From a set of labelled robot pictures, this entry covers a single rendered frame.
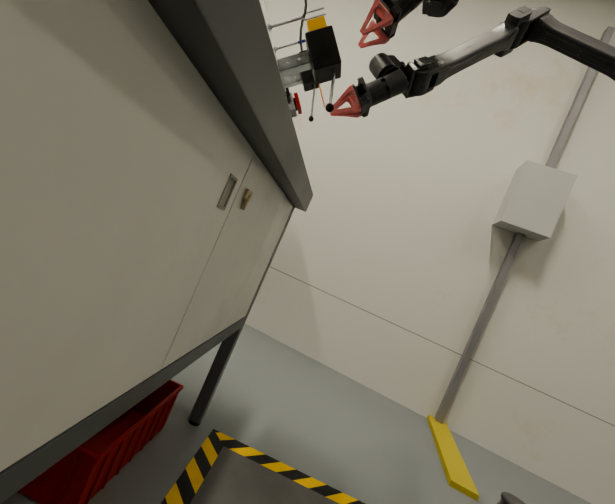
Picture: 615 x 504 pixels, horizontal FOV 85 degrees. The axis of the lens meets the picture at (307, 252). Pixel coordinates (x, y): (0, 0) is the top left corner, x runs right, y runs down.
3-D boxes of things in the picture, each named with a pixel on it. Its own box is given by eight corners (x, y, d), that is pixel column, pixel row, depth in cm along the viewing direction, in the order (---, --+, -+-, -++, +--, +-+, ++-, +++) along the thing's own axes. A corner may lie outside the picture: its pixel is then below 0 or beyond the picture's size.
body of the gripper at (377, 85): (355, 78, 83) (383, 65, 82) (352, 98, 93) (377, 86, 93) (365, 102, 83) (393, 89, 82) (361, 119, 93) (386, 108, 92)
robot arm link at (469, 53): (538, 11, 93) (517, 51, 102) (521, 3, 95) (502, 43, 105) (425, 67, 82) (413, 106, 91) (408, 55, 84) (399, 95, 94)
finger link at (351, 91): (324, 95, 86) (359, 80, 85) (325, 108, 93) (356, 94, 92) (335, 120, 85) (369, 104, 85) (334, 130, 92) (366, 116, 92)
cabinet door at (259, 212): (247, 317, 110) (295, 207, 110) (165, 372, 56) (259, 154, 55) (240, 313, 110) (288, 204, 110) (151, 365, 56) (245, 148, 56)
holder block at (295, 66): (289, 116, 52) (351, 99, 51) (270, 42, 52) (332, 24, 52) (292, 128, 56) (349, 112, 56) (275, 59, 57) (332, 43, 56)
